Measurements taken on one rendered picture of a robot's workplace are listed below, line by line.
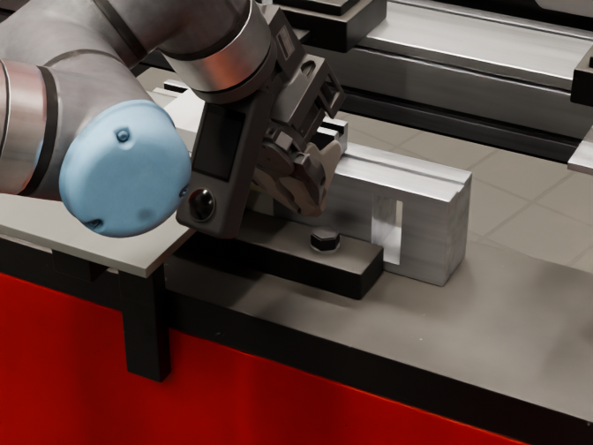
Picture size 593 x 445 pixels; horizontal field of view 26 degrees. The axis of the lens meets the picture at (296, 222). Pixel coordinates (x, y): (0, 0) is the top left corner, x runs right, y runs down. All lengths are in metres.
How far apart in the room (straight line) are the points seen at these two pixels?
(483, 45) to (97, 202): 0.78
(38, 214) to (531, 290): 0.46
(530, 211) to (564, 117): 1.64
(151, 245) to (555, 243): 1.94
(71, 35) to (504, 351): 0.51
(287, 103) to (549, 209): 2.09
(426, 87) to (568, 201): 1.67
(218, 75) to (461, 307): 0.40
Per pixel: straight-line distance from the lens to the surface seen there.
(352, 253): 1.20
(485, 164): 3.19
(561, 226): 2.97
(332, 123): 1.22
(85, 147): 0.70
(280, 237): 1.22
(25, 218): 1.10
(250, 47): 0.90
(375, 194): 1.19
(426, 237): 1.19
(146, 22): 0.84
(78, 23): 0.83
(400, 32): 1.45
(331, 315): 1.17
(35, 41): 0.82
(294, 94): 0.98
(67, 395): 1.39
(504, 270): 1.25
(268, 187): 1.06
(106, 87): 0.74
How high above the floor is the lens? 1.58
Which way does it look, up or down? 33 degrees down
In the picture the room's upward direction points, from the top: straight up
